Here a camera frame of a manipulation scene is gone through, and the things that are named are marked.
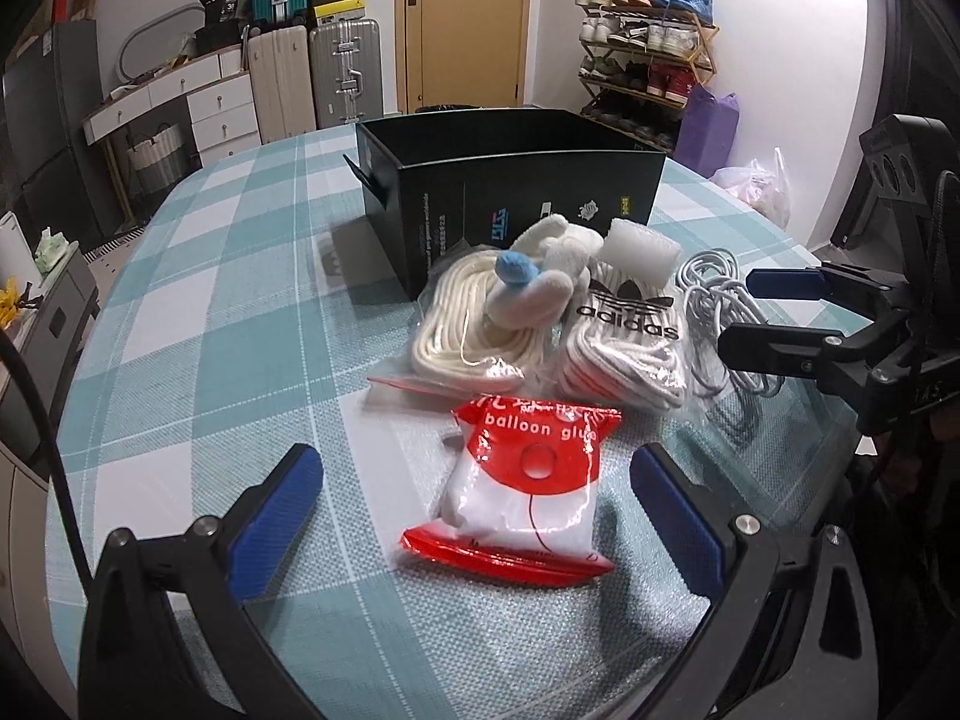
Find wooden shoe rack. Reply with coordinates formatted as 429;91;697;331
576;0;719;151

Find woven laundry basket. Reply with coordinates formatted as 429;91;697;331
124;124;188;192

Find black cable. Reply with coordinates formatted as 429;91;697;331
0;330;87;601

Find white blue plush toy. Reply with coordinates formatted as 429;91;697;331
484;214;608;331

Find black cardboard box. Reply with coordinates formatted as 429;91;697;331
354;109;667;299

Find black fabric bag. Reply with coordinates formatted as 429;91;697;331
195;22;250;55

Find bagged white shoelaces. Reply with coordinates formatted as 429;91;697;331
555;262;691;413

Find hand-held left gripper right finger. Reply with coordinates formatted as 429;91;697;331
628;442;901;720

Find shoe rack with shoes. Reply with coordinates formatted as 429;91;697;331
576;0;717;147

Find yellow plastic bag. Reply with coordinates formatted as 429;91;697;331
0;277;42;327

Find tan wooden door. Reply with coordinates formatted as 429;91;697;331
396;0;533;115

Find red white glue packet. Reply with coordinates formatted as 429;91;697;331
401;394;627;587

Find white appliance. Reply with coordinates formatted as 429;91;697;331
0;211;31;286

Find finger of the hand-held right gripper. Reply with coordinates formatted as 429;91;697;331
716;317;914;400
746;262;914;316

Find silver suitcase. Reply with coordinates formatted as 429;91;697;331
307;19;385;130

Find teal checked tablecloth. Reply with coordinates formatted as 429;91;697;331
45;120;901;720

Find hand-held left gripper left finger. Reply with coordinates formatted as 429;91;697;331
79;442;325;720

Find white cable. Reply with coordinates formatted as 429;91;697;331
675;247;788;398

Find green wipes pack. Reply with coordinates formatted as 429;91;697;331
34;229;80;275

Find purple fabric bag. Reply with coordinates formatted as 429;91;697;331
675;84;740;179

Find beige suitcase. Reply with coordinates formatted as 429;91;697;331
246;24;317;145

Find grey oval frame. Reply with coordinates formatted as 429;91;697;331
118;4;207;83

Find white desk with drawers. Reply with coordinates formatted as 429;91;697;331
82;49;263;166

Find bagged cream rope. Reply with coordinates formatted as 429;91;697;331
366;247;560;398

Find grey refrigerator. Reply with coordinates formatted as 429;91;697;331
4;19;113;248

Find grey sideboard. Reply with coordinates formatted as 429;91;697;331
0;240;102;481

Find white foam roll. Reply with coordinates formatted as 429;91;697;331
604;217;683;286

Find clear plastic bag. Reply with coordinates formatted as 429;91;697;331
711;148;792;230

